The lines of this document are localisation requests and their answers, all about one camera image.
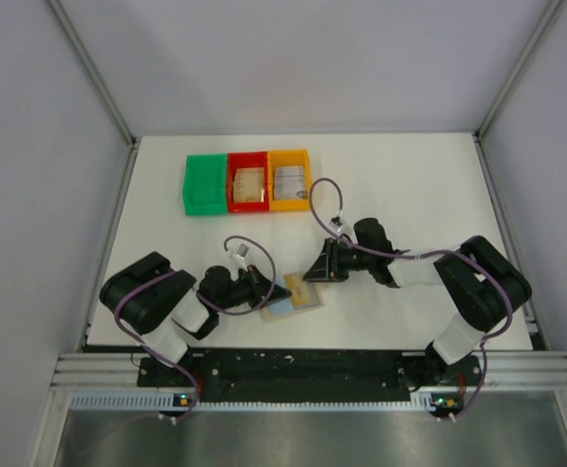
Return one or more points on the stack of cards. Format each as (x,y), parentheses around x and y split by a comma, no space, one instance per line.
(289,182)

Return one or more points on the red plastic bin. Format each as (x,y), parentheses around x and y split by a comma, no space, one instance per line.
(245,160)

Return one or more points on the right aluminium corner post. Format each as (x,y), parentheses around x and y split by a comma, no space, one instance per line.
(535,40)

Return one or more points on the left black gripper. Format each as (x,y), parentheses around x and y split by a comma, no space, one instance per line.
(255,285)

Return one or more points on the aluminium corner post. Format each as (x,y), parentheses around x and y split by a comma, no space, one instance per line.
(535,40)
(90,70)

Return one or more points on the green plastic bin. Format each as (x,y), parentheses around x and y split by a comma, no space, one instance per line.
(204,187)

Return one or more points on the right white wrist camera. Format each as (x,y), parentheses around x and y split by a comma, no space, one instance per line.
(340,226)

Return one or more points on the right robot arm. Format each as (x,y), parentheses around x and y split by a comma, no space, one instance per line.
(484,286)

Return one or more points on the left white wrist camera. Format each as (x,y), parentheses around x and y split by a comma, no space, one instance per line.
(240,256)

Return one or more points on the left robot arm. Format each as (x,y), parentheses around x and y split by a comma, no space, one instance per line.
(159,306)

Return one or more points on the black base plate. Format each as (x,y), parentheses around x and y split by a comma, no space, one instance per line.
(279,376)

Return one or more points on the beige card holders stack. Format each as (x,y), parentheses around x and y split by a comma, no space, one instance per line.
(248,185)

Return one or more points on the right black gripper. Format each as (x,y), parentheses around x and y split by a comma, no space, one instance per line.
(333,260)

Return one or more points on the white slotted cable duct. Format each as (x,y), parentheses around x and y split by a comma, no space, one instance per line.
(178,402)

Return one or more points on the yellow plastic bin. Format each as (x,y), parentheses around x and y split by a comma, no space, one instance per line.
(288,157)

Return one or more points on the left aluminium corner post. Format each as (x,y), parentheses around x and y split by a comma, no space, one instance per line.
(90,70)

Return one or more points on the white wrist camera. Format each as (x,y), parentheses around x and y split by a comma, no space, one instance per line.
(340,226)
(240,256)

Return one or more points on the beige card holder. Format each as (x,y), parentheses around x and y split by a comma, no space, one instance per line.
(265,317)

